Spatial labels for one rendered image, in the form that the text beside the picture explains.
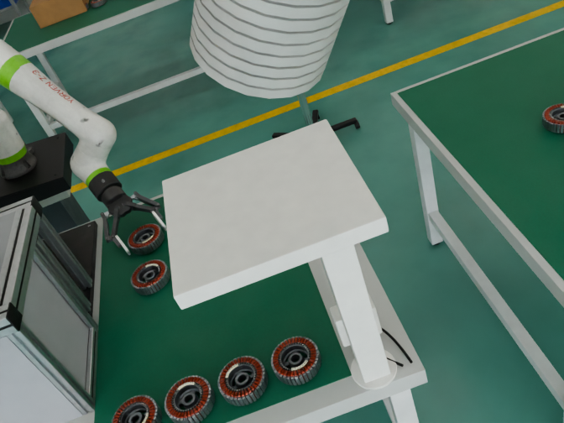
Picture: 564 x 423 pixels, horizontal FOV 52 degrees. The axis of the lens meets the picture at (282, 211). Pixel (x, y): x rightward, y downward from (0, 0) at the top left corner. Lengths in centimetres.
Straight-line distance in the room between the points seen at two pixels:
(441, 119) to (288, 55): 138
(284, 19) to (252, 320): 102
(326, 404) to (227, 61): 86
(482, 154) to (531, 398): 83
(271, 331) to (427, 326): 98
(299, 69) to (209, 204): 53
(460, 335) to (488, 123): 81
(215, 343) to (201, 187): 48
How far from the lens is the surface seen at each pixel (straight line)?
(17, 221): 157
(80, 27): 417
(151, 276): 173
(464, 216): 269
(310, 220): 97
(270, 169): 112
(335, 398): 129
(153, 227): 186
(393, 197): 284
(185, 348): 151
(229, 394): 133
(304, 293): 149
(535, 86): 207
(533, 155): 177
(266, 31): 58
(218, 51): 62
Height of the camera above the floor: 184
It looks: 39 degrees down
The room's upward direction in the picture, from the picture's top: 21 degrees counter-clockwise
